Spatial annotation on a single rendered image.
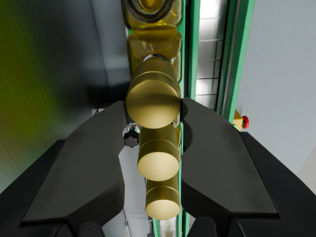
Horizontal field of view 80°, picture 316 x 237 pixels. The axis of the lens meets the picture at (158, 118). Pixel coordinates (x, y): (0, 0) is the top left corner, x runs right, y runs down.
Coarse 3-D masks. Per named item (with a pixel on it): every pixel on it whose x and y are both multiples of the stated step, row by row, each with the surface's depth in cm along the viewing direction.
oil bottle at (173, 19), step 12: (120, 0) 16; (144, 0) 17; (156, 0) 17; (180, 0) 16; (180, 12) 16; (132, 24) 16; (144, 24) 16; (156, 24) 16; (168, 24) 16; (180, 24) 18
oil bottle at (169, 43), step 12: (132, 36) 18; (144, 36) 18; (156, 36) 18; (168, 36) 17; (180, 36) 18; (132, 48) 18; (144, 48) 17; (156, 48) 17; (168, 48) 17; (180, 48) 18; (132, 60) 18; (180, 60) 18; (132, 72) 19; (180, 72) 19
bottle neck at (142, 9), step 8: (128, 0) 11; (136, 0) 13; (168, 0) 11; (128, 8) 11; (136, 8) 11; (144, 8) 14; (160, 8) 11; (168, 8) 11; (136, 16) 11; (144, 16) 11; (152, 16) 11; (160, 16) 11
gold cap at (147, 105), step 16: (144, 64) 14; (160, 64) 13; (144, 80) 11; (160, 80) 11; (176, 80) 14; (128, 96) 11; (144, 96) 11; (160, 96) 11; (176, 96) 11; (128, 112) 12; (144, 112) 12; (160, 112) 12; (176, 112) 12
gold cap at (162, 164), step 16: (144, 128) 18; (160, 128) 17; (144, 144) 16; (160, 144) 15; (176, 144) 16; (144, 160) 15; (160, 160) 15; (176, 160) 15; (144, 176) 16; (160, 176) 16
